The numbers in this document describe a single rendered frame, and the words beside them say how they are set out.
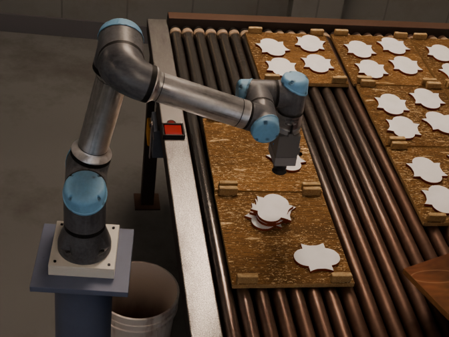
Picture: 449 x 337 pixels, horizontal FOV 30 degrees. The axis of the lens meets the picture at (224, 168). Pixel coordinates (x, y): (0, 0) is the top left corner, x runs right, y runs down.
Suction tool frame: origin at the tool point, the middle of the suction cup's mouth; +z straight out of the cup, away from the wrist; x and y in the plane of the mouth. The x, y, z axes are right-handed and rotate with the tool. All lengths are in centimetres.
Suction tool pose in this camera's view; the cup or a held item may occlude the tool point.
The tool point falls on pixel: (278, 170)
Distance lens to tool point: 244.8
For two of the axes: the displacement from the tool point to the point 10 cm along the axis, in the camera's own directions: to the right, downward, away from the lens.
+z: -1.1, 8.0, 5.9
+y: -1.6, -6.0, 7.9
